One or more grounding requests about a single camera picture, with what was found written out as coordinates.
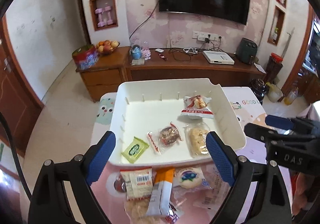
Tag white plastic storage bin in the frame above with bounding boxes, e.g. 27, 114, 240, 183
109, 78, 246, 167

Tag red round tin box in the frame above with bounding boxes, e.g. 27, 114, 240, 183
72, 44, 99, 70

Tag fruit bowl with apples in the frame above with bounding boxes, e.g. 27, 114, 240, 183
96, 40, 120, 55

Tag orange white snack stick pack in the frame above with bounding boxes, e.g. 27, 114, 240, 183
145, 168, 175, 217

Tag red white triangular snack pack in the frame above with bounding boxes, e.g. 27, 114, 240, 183
181, 95, 214, 119

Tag pink dumbbells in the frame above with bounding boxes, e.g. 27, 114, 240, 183
95, 6, 114, 28

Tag dark green air fryer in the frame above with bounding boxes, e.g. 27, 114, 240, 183
235, 38, 258, 65

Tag rice cracker clear pack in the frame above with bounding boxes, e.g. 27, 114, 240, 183
184, 122, 210, 157

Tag green snack packet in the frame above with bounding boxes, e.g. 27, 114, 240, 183
121, 136, 150, 164

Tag white power strip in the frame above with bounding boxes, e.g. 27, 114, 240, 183
192, 31, 222, 41

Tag white plastic jug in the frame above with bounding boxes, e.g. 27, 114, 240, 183
266, 82, 283, 103

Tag brown date bar pack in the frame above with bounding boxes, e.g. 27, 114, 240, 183
165, 202, 184, 224

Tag red lidded dark container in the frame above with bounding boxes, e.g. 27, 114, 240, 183
264, 53, 283, 83

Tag pink toy figure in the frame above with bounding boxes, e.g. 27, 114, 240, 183
141, 41, 151, 61

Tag wooden tv cabinet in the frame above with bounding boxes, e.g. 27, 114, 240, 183
76, 47, 264, 102

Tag blue snow globe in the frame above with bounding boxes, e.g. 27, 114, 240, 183
130, 44, 142, 60

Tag puffed rice cake pack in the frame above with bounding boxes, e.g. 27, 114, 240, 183
124, 199, 160, 224

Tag white set-top box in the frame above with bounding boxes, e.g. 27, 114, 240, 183
202, 51, 234, 65

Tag clear nut candy pack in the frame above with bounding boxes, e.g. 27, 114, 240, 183
147, 122, 183, 155

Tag wooden door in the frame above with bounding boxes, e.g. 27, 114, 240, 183
1, 18, 44, 157

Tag red white label snack bag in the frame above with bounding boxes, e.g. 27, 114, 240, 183
120, 168, 153, 201

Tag small clear candy pack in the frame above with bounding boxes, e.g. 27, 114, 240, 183
114, 174, 126, 193

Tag large clear printed biscuit bag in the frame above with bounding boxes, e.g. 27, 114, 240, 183
172, 163, 230, 213

